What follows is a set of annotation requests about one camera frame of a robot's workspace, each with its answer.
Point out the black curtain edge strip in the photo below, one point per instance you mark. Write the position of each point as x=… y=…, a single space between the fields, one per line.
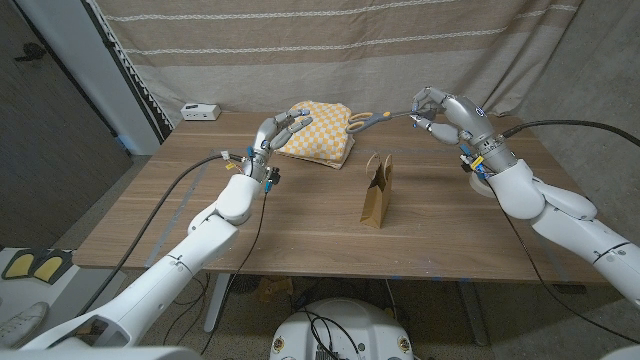
x=129 y=80

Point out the grey tape line marking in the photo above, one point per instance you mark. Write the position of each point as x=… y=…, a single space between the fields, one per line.
x=187 y=197

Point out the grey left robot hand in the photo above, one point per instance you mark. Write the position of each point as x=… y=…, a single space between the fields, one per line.
x=265 y=145

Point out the dark grey door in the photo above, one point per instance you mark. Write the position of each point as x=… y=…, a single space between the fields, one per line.
x=50 y=150

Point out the white power strip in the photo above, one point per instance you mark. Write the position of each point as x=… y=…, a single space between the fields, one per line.
x=200 y=112

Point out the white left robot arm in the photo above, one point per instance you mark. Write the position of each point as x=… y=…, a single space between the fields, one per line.
x=190 y=260

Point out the brown paper bag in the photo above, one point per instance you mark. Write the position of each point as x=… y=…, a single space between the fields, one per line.
x=377 y=200

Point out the beige striped curtain backdrop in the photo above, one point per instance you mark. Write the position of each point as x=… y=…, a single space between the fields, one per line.
x=350 y=75

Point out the yellow white checkered towel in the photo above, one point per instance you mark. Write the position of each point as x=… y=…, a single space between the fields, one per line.
x=325 y=135

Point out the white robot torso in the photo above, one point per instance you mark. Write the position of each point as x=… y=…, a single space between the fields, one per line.
x=345 y=320

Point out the tan crumpled paper piece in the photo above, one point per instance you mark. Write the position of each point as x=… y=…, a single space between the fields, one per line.
x=275 y=290

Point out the white tape roll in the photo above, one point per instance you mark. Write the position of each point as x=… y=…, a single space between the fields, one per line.
x=475 y=190

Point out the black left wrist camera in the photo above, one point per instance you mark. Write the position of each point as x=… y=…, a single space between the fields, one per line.
x=272 y=178

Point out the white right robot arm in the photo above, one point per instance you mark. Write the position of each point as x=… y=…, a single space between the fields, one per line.
x=565 y=220

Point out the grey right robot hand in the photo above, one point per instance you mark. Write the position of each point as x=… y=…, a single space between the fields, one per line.
x=465 y=120

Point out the yellow black foot pedal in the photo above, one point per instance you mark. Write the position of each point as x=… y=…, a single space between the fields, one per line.
x=50 y=266
x=19 y=265

